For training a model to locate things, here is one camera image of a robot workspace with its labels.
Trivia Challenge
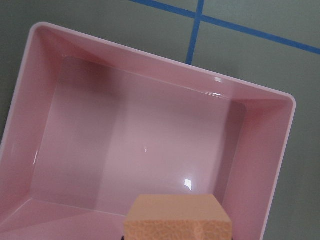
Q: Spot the pink plastic bin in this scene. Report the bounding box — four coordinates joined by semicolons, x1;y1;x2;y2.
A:
0;22;296;240

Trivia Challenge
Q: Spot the orange foam block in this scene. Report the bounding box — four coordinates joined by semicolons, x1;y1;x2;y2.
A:
123;194;233;240

